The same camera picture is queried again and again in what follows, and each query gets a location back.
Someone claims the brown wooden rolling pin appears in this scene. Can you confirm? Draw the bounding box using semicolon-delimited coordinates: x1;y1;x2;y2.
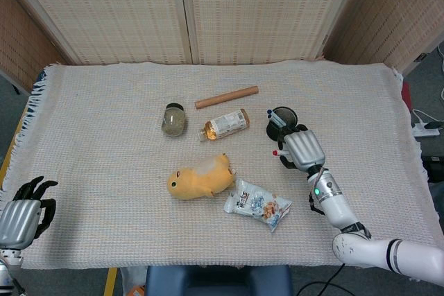
194;85;259;110

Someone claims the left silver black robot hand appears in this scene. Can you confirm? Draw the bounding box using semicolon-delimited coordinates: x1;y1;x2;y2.
0;176;59;250

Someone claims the white power cable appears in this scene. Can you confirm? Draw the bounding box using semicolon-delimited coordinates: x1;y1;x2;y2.
411;108;432;127

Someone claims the black mesh pen holder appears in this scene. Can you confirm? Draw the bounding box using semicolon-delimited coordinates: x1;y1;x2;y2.
266;106;298;141

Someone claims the yellow plush toy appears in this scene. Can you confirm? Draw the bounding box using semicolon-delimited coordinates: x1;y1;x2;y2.
166;153;238;201

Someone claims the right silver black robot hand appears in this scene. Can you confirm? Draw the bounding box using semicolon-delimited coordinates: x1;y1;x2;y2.
276;123;327;174

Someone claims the bamboo folding screen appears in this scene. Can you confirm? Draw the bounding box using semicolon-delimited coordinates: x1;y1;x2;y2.
0;0;444;92

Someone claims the white snack bag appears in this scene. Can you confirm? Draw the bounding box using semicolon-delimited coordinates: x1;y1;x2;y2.
223;177;293;234

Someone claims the glass jar with herbs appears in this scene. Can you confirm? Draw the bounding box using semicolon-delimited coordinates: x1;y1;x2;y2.
162;103;188;137

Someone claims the black floor cable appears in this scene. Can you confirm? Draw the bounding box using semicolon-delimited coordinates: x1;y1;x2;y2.
298;263;346;296

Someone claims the plastic tea bottle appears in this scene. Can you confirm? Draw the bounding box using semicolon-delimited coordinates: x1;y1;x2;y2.
197;108;250;143

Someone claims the blue padded seat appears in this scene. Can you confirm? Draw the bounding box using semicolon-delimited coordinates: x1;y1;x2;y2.
144;264;294;296

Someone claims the white power strip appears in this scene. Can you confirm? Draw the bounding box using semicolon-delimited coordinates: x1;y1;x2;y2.
412;121;442;137

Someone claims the white woven tablecloth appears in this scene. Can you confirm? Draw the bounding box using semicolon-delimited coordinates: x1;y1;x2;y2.
0;61;440;271

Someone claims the black box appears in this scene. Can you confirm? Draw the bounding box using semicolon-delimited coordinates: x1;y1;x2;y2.
421;155;444;182

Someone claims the red table edge piece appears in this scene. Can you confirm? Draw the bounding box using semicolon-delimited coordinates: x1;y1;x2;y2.
401;80;413;116

